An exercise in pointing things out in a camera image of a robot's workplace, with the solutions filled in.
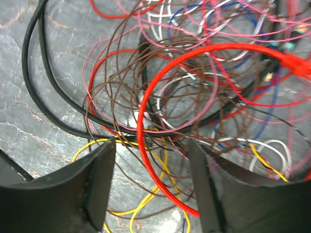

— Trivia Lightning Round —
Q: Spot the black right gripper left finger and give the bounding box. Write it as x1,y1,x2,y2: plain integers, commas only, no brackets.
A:
0,138,116,233

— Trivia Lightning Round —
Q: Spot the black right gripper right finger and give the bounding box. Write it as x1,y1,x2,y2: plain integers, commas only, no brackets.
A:
188,139,311,233

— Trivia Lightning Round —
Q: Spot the thin yellow wire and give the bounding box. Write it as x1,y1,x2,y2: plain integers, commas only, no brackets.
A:
72,128,290,233

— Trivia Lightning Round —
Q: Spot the red ethernet cable large loop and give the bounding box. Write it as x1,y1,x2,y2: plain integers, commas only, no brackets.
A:
137,43,311,218

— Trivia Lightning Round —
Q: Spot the thin dark blue wire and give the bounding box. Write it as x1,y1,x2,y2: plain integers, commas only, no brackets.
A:
167,2,282,149

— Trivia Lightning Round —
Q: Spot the thin brown wire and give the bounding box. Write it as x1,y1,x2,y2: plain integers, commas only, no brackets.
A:
82,0,268,219

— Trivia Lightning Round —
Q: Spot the thick black cable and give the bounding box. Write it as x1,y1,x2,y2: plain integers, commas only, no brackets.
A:
21,0,280,140

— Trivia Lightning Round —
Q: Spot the thin white wire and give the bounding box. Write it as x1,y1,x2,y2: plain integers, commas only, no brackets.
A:
145,0,292,180

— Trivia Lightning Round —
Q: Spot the thin dark red wire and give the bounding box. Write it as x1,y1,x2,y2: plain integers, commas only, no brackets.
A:
87,0,311,156

